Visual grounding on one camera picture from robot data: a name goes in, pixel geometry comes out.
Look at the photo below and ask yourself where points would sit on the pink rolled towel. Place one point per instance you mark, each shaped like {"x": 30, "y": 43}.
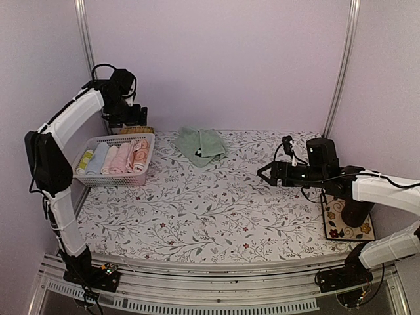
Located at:
{"x": 120, "y": 163}

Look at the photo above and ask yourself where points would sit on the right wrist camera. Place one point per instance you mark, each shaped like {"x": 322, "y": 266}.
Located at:
{"x": 322, "y": 156}

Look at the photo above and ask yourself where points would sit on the dark cylinder roll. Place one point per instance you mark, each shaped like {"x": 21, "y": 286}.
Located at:
{"x": 354, "y": 213}

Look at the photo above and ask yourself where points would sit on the orange patterned towel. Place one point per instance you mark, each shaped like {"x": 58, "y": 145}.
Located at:
{"x": 138, "y": 154}

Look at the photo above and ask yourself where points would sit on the yellow rolled towel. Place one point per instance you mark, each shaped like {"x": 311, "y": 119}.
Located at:
{"x": 86, "y": 157}

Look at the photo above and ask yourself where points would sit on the green towel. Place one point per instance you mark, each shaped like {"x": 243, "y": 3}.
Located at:
{"x": 200, "y": 146}

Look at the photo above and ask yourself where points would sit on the floral tablecloth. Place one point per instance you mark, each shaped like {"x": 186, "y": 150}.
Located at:
{"x": 221, "y": 213}

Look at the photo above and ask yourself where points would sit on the metal front rail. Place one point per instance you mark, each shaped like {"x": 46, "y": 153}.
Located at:
{"x": 288, "y": 287}

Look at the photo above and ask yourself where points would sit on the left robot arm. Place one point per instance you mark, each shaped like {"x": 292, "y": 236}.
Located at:
{"x": 51, "y": 171}

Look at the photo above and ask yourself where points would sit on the woven straw brush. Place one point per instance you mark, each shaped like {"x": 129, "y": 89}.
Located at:
{"x": 136, "y": 129}

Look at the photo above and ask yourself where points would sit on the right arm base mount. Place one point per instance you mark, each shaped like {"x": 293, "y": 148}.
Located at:
{"x": 349, "y": 275}

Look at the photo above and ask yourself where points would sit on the white plastic basket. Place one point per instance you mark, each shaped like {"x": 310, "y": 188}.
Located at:
{"x": 124, "y": 179}

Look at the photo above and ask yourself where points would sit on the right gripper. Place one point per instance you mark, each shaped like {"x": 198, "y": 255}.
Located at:
{"x": 277, "y": 170}

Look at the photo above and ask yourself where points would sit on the metal frame post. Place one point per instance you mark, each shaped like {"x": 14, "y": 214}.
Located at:
{"x": 350, "y": 35}
{"x": 83, "y": 26}

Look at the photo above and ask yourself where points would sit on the left metal frame post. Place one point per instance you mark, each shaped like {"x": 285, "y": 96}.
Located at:
{"x": 83, "y": 26}

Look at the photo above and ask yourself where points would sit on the right metal frame post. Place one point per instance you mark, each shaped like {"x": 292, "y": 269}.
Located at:
{"x": 350, "y": 35}

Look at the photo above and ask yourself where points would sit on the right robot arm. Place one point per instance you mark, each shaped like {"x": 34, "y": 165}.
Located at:
{"x": 363, "y": 186}

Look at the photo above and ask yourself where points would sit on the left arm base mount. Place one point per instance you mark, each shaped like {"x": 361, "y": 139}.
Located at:
{"x": 105, "y": 277}

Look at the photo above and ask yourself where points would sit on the blue rolled towel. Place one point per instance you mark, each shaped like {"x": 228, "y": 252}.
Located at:
{"x": 96, "y": 162}

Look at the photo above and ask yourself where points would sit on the floral ceramic tray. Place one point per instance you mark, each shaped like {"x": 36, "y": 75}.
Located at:
{"x": 336, "y": 229}

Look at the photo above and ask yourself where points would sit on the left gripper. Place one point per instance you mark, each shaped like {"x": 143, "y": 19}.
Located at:
{"x": 135, "y": 119}

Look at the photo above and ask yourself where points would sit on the cream rolled towel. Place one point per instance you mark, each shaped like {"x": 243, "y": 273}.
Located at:
{"x": 110, "y": 155}

